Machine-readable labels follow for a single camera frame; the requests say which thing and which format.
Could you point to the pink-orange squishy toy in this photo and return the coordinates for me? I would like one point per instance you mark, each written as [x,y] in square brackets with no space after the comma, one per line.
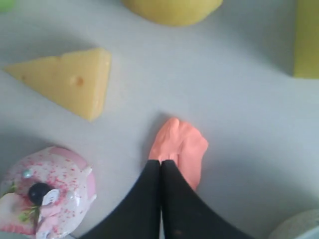
[184,144]

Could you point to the grey ceramic bowl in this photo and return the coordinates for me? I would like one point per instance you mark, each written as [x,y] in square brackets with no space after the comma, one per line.
[304,225]

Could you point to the yellow sponge block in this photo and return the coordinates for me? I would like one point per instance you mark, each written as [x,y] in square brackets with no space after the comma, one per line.
[306,52]

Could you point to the yellow lemon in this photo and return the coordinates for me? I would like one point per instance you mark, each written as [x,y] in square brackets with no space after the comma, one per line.
[173,12]

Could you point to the yellow cheese wedge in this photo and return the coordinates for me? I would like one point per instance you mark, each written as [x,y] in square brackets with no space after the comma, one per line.
[77,81]

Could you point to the pink frosted cupcake toy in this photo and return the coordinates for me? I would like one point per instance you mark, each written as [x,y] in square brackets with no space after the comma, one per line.
[46,195]

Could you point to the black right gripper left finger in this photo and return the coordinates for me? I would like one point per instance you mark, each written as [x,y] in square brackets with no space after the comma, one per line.
[138,214]

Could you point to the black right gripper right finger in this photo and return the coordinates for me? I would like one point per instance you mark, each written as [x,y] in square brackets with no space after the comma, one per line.
[185,215]

